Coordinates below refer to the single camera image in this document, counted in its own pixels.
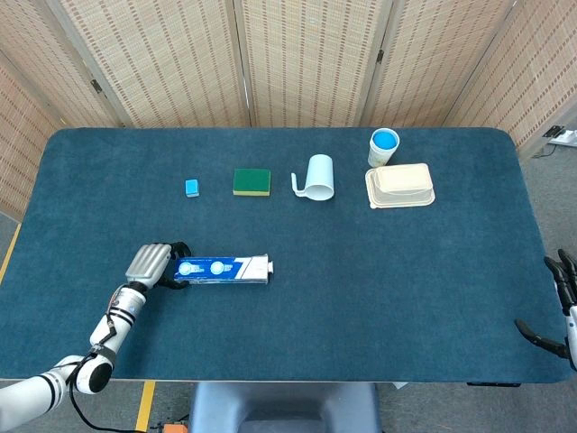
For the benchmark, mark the black and silver left hand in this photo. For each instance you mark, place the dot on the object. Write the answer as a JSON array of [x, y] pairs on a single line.
[[146, 264]]

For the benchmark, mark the black and silver right hand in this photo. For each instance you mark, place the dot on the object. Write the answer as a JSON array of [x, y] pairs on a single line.
[[572, 329]]

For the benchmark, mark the blue and white toothpaste box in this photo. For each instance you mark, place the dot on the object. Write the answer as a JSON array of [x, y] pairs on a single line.
[[216, 269]]

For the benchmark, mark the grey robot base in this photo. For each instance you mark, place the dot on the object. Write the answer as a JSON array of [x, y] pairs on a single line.
[[284, 406]]

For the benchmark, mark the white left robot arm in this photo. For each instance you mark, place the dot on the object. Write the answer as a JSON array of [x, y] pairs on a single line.
[[106, 334]]

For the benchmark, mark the small blue and white eraser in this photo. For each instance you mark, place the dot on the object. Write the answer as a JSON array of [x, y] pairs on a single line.
[[192, 187]]

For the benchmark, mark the green and yellow sponge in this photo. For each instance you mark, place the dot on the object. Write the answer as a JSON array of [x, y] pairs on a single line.
[[251, 180]]

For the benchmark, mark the orange device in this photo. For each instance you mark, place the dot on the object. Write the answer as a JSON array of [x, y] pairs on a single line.
[[175, 427]]

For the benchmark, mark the woven bamboo screen panel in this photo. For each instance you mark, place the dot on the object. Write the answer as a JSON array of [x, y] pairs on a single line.
[[311, 58], [18, 149], [158, 58], [437, 58], [532, 67], [45, 67]]

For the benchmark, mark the white paper scrap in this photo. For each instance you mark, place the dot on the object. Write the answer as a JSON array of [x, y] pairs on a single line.
[[399, 385]]

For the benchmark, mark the white power strip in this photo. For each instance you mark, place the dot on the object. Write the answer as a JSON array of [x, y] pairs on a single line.
[[565, 136]]

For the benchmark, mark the white plastic mug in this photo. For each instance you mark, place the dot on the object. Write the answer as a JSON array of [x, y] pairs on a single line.
[[320, 173]]

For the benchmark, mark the dark blue table cloth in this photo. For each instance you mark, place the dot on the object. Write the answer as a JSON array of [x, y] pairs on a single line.
[[338, 306]]

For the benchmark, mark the beige lidded food container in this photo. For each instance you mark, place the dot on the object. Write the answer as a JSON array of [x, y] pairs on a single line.
[[401, 185]]

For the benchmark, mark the printed white paper cup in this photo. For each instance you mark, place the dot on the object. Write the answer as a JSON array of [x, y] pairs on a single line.
[[378, 159]]

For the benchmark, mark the plain white paper cup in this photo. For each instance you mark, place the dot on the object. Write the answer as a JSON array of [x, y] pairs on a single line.
[[384, 150]]

